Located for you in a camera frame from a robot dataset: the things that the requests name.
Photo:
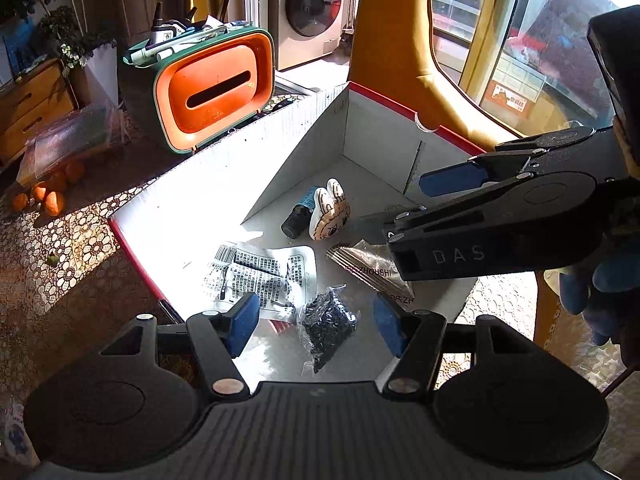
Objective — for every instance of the yellow giraffe plush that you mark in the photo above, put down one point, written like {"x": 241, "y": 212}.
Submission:
{"x": 395, "y": 60}

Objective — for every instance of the tall green potted plant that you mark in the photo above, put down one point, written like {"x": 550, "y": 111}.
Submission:
{"x": 45, "y": 0}

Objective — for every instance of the mandarin orange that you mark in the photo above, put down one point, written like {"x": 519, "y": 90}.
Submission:
{"x": 20, "y": 201}
{"x": 54, "y": 203}
{"x": 39, "y": 191}
{"x": 75, "y": 171}
{"x": 58, "y": 181}

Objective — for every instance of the clear bag of black seeds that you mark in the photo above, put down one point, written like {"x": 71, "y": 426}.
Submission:
{"x": 327, "y": 325}

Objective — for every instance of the green orange tissue box organizer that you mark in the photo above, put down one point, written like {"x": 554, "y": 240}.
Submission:
{"x": 215, "y": 90}

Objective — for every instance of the washing machine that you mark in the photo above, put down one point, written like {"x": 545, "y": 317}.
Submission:
{"x": 310, "y": 10}

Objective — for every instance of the blue box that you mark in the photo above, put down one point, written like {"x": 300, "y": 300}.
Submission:
{"x": 19, "y": 50}

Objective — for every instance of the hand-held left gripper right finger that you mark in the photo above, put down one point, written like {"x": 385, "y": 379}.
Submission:
{"x": 390, "y": 325}

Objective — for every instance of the red cardboard box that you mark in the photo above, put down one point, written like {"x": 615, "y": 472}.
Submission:
{"x": 210, "y": 195}

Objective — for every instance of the small dark bottle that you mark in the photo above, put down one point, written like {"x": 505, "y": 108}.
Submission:
{"x": 300, "y": 215}

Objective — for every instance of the cluster of pens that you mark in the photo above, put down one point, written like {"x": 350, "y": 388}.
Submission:
{"x": 175, "y": 35}

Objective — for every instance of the person's right hand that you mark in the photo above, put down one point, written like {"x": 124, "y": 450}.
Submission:
{"x": 615, "y": 295}

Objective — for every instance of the white plant pot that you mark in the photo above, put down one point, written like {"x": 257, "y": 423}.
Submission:
{"x": 97, "y": 77}

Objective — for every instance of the silver foil packet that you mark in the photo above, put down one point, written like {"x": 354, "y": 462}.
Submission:
{"x": 370, "y": 265}

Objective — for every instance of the small green scrap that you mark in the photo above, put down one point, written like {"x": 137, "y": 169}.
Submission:
{"x": 52, "y": 260}

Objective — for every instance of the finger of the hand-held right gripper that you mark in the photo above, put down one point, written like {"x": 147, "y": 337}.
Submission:
{"x": 450, "y": 180}
{"x": 420, "y": 220}

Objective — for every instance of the wooden television cabinet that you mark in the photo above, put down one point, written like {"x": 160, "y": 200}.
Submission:
{"x": 35, "y": 105}

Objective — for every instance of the small white plush toy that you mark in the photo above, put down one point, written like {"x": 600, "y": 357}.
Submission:
{"x": 327, "y": 210}

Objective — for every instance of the white printed packet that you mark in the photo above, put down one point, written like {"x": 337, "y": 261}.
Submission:
{"x": 260, "y": 270}

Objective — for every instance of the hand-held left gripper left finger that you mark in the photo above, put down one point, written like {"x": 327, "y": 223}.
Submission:
{"x": 243, "y": 322}

